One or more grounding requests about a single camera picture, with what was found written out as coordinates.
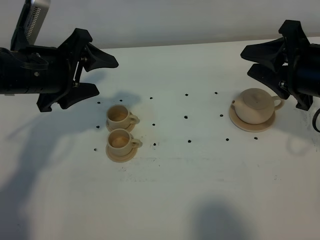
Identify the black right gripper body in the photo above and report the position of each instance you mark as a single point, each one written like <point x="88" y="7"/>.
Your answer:
<point x="47" y="71"/>

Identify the beige far teacup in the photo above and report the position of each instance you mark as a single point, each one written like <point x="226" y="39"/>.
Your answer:
<point x="119" y="117"/>

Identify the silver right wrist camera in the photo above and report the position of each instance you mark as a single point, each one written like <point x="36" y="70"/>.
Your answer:
<point x="29" y="23"/>

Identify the beige near cup saucer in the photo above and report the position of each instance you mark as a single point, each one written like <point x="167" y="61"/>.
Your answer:
<point x="120" y="159"/>

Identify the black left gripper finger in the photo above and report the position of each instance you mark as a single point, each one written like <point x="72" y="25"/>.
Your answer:
<point x="268" y="57"/>
<point x="276" y="81"/>

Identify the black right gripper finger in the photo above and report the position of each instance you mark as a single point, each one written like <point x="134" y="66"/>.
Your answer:
<point x="76" y="94"/>
<point x="93" y="58"/>

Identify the beige teacup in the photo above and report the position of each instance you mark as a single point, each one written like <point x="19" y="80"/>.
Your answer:
<point x="119" y="117"/>
<point x="120" y="142"/>

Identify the beige round teapot saucer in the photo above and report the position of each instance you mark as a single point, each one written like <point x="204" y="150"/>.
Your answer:
<point x="254" y="128"/>

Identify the beige ceramic teapot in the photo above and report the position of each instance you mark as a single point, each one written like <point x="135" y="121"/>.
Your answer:
<point x="255" y="106"/>

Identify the beige far cup saucer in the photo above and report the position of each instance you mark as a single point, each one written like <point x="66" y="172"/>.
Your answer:
<point x="130" y="127"/>

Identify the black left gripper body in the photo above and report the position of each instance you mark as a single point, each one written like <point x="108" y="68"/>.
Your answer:
<point x="303" y="64"/>

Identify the beige cup saucer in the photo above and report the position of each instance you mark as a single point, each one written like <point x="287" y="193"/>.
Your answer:
<point x="120" y="159"/>
<point x="130" y="127"/>

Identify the beige near teacup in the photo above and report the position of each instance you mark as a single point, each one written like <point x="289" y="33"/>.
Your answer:
<point x="120" y="142"/>

